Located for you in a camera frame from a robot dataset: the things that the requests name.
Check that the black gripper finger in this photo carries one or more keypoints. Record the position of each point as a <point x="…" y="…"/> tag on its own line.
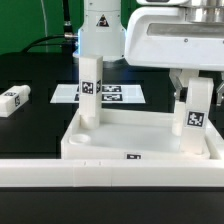
<point x="220" y="91"/>

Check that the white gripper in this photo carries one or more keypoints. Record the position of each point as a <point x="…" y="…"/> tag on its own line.
<point x="180" y="34"/>

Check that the white desk top tray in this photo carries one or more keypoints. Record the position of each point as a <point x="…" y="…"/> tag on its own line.
<point x="126" y="134"/>

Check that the white front fence bar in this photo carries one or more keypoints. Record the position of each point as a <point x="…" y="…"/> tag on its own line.
<point x="110" y="173"/>

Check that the white tag mat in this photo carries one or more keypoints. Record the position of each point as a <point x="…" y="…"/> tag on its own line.
<point x="69" y="93"/>

